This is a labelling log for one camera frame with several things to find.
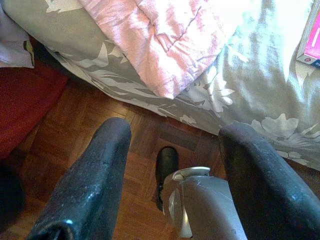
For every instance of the pink cartoon blanket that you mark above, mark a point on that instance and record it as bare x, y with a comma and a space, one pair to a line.
160, 45

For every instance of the colourful comic book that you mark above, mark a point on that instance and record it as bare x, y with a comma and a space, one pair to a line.
313, 42

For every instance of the red fabric cushion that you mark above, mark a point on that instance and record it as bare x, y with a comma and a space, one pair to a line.
25, 100

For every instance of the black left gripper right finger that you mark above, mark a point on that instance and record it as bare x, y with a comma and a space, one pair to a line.
262, 185

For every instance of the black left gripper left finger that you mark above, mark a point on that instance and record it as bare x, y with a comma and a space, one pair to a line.
90, 180

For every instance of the silver robot left leg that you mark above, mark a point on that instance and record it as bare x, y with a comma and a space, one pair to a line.
207, 205

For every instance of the black robot left foot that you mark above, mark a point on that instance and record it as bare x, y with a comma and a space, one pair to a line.
166, 162

